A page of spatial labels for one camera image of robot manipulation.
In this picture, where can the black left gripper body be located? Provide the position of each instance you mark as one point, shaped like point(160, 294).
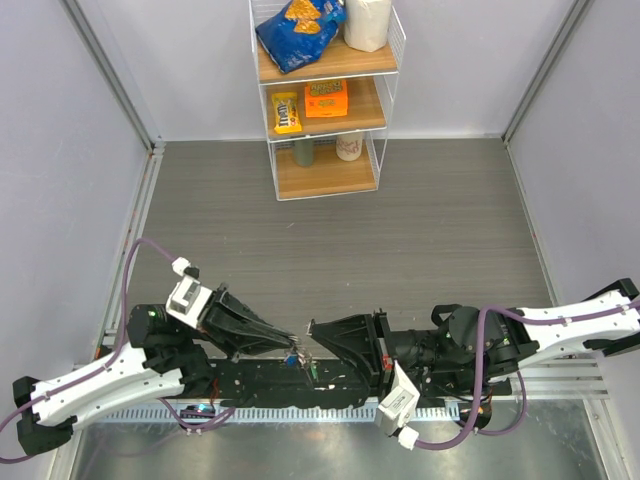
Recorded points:
point(206, 319)

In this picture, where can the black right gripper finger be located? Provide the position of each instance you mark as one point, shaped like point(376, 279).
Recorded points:
point(352, 332)
point(354, 369)

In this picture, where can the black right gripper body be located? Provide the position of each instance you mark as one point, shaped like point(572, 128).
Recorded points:
point(385, 351)

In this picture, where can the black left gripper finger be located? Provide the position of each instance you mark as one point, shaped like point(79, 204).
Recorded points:
point(234, 317)
point(252, 347)

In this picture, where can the key with blue tag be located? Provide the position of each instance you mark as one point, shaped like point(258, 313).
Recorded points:
point(290, 359)

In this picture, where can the metal key organizer with rings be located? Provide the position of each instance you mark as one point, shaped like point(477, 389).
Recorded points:
point(304, 361)

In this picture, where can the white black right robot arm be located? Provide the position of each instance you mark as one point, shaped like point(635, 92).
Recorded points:
point(440, 361)

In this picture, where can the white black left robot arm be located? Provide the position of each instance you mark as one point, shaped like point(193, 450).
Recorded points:
point(162, 357)

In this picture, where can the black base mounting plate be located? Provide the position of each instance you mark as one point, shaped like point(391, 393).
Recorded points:
point(269, 383)

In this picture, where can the white printed cup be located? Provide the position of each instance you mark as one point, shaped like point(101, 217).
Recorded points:
point(349, 146)

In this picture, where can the yellow candy bag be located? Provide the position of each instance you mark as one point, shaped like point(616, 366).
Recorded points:
point(287, 119)

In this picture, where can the orange candy box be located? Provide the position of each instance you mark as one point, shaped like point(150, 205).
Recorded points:
point(326, 99)

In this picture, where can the blue chips bag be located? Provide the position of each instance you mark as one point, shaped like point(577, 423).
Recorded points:
point(300, 32)

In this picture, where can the white paper towel roll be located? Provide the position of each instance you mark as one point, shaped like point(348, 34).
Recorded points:
point(367, 23)

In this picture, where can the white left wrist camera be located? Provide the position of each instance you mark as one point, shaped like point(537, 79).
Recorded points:
point(188, 299)

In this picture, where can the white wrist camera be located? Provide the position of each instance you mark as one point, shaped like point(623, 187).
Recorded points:
point(397, 409)
point(188, 299)

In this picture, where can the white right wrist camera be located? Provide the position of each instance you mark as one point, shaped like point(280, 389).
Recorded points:
point(397, 409)

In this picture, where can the white slotted cable duct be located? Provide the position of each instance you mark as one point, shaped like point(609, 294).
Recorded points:
point(157, 413)

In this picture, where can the white wire shelf unit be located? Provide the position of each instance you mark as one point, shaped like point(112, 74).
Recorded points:
point(327, 123)

